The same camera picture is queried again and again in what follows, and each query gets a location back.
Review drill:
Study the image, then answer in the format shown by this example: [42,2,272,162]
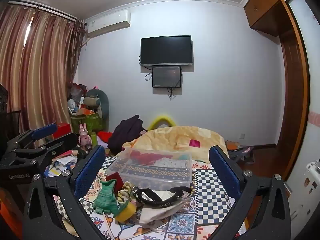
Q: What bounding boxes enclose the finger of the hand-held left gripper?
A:
[11,132,80,166]
[6,123,58,151]

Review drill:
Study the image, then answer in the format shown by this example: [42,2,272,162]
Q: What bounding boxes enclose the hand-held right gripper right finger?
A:
[208,145,292,240]

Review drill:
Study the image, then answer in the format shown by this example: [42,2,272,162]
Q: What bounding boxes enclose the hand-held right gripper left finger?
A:
[22,145,107,240]

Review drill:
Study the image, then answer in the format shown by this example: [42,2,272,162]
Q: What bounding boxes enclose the red box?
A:
[52,123,73,140]

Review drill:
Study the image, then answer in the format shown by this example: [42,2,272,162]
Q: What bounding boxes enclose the pile of papers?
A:
[44,149,87,178]

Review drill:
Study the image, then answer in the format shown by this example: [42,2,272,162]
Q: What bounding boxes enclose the pink bunny toy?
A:
[79,124,92,151]

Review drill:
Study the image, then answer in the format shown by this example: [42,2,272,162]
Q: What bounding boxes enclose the grey pink slippers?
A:
[229,146,255,162]

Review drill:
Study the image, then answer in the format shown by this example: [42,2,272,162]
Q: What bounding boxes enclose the red pouch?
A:
[105,172,124,188]

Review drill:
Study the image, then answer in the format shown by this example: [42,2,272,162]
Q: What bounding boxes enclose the green storage box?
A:
[71,112,103,134]

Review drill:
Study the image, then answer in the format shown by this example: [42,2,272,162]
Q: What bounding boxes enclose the red cloth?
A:
[97,131,113,143]

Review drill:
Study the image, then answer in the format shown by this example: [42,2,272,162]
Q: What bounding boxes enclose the black chair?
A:
[0,84,22,143]

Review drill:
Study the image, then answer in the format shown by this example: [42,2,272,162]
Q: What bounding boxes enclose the green knitted toy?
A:
[94,179,129,217]

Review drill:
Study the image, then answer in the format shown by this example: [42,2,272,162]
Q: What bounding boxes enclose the patterned checkered bed sheet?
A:
[49,154,250,240]

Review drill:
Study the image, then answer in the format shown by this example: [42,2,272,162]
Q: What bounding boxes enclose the beige scrunchie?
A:
[117,182,135,202]

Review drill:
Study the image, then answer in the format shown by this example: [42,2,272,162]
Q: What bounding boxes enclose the black garment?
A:
[107,115,145,155]

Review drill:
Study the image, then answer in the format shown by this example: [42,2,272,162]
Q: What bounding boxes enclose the grey plush toy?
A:
[84,90,102,108]

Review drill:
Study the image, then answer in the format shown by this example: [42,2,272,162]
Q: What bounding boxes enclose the striped brown curtain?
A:
[0,4,86,142]

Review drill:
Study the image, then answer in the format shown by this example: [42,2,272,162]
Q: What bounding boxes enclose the yellow sponge block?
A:
[115,201,137,222]

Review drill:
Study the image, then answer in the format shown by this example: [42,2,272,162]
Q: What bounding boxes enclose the yellow quilt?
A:
[122,126,229,163]

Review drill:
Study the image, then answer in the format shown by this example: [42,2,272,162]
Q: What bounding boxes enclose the clear plastic storage box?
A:
[106,147,193,192]

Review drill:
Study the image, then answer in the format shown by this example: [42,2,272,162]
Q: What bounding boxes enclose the black headband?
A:
[134,186,192,208]

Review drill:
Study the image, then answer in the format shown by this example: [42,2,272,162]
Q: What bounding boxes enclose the yellow hoop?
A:
[147,116,177,131]

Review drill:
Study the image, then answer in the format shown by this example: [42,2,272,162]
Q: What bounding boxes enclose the white cloth bag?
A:
[138,189,193,231]

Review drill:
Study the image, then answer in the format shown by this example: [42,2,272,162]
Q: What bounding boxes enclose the white appliance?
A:
[303,159,320,182]

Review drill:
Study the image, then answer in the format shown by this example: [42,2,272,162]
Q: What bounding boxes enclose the small black monitor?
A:
[152,66,182,88]

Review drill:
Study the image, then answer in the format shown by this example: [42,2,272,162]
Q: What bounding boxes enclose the wooden wardrobe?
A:
[243,0,311,182]

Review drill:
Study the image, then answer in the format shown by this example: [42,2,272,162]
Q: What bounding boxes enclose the white air conditioner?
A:
[85,9,132,39]

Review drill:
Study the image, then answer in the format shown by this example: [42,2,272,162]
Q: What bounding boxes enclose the curtain rail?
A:
[8,0,80,21]

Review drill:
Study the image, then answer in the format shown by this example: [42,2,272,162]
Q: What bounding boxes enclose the black wall television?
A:
[140,35,194,67]

